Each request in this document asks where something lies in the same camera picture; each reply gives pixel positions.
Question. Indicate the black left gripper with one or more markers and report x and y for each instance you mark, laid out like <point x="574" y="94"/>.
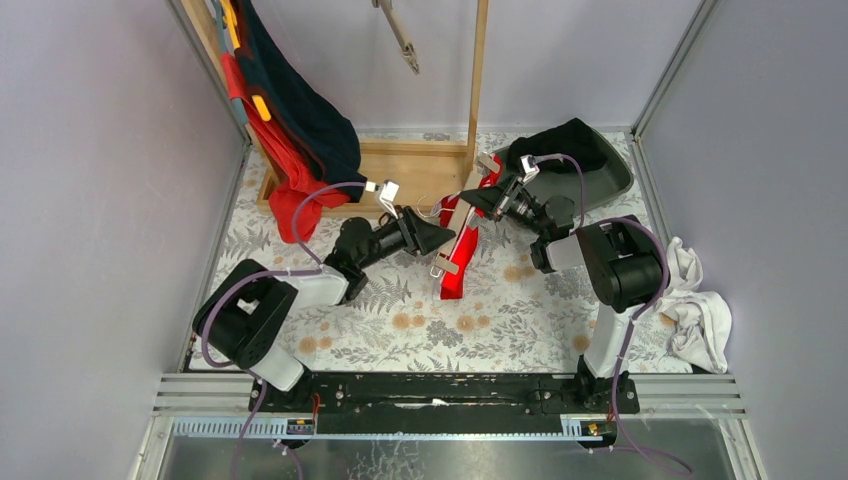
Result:
<point x="414" y="229"/>

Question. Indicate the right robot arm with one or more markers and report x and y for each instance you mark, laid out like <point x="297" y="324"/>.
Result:
<point x="624" y="262"/>

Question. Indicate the yellow hanger on rack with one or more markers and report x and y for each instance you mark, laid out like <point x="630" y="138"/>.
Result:
<point x="232" y="44"/>

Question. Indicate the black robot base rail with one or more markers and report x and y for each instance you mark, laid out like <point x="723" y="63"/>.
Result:
<point x="459" y="404"/>

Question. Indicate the black underwear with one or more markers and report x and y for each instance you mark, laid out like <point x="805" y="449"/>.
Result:
<point x="574" y="138"/>

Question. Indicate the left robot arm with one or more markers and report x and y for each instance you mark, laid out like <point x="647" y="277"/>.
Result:
<point x="244" y="316"/>

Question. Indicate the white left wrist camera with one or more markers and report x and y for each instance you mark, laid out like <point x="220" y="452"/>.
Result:
<point x="384" y="195"/>

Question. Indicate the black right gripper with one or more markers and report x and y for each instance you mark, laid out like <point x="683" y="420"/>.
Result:
<point x="501" y="201"/>

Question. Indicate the red hanging garment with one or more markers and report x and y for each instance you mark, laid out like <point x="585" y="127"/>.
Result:
<point x="294" y="213"/>

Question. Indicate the dark navy hanging garment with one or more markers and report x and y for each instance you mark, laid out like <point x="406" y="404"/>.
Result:
<point x="326" y="139"/>

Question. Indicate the red white-trimmed underwear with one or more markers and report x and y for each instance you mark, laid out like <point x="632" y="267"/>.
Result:
<point x="450" y="286"/>

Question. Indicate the white crumpled cloth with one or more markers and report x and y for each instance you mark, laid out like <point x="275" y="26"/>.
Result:
<point x="688" y="324"/>

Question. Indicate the wooden rack with base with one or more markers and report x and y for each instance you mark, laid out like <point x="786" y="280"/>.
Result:
<point x="436" y="168"/>

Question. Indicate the grey plastic tray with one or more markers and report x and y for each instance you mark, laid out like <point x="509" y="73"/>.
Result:
<point x="604" y="186"/>

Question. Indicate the beige clip hanger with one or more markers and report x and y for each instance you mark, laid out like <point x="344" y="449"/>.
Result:
<point x="485" y="163"/>

